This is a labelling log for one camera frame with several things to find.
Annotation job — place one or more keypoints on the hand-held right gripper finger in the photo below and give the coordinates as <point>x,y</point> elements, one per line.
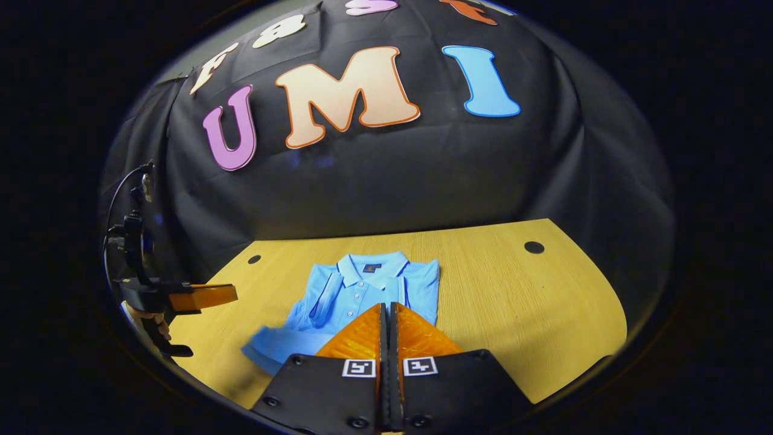
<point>383,362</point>
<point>394,362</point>

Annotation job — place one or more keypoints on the light blue polo T-shirt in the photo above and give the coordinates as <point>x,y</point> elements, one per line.
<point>362,290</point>

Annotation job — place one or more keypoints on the black backdrop cloth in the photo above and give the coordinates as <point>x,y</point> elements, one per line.
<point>392,175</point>

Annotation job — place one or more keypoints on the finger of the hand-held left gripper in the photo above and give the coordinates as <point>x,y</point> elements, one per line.
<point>205,297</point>

